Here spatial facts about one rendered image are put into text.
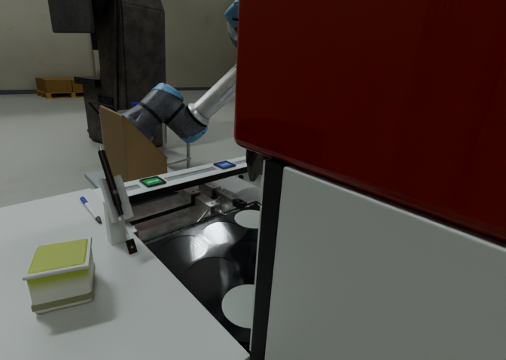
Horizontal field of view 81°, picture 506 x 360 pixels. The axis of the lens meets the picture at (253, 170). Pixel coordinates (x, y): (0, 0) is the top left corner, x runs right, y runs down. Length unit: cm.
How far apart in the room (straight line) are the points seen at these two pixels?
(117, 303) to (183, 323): 11
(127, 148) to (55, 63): 1013
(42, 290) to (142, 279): 13
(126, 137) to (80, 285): 74
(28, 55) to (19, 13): 105
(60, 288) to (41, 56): 1078
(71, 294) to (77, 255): 5
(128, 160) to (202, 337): 84
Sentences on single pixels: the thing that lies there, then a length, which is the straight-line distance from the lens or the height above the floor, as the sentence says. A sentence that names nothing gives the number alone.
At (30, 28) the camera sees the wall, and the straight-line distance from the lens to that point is 1117.
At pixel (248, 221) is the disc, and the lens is 81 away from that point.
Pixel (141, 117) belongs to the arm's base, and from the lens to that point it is 122.
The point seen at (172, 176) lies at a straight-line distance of 94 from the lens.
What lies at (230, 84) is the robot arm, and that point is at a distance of 120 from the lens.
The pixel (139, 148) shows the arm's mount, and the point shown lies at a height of 97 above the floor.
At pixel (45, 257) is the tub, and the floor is 103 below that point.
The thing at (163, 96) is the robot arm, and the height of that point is 115.
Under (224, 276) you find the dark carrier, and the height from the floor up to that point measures 90.
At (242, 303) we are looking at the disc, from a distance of 58.
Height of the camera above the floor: 131
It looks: 20 degrees down
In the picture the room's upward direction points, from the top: 4 degrees clockwise
